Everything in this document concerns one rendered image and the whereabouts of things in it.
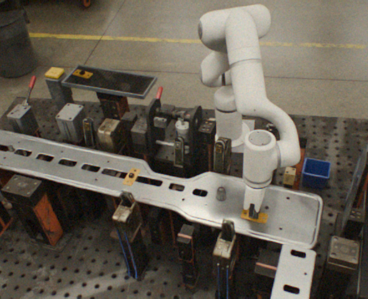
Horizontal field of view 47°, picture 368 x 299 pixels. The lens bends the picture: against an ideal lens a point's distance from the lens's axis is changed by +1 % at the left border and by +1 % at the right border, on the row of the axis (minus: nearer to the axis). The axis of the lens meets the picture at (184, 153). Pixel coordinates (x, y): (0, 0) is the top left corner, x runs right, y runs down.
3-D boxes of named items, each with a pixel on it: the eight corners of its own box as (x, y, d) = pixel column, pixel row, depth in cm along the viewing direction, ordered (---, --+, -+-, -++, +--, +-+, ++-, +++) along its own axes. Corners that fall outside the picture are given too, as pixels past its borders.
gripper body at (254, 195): (248, 162, 129) (247, 186, 137) (240, 186, 122) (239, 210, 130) (273, 167, 127) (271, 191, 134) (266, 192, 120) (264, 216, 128)
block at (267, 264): (245, 316, 145) (247, 273, 126) (252, 287, 153) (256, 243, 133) (273, 324, 143) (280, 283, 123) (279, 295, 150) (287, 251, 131)
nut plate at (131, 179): (131, 186, 151) (130, 184, 151) (121, 184, 153) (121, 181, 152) (141, 169, 157) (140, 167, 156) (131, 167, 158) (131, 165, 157)
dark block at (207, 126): (202, 204, 182) (197, 130, 152) (207, 192, 186) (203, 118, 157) (213, 206, 180) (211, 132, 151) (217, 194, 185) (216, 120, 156)
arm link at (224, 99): (213, 97, 190) (209, 52, 173) (253, 91, 190) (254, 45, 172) (216, 114, 182) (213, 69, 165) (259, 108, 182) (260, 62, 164)
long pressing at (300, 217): (-44, 164, 168) (-46, 161, 167) (-8, 128, 183) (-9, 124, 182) (315, 253, 128) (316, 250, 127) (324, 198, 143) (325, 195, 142)
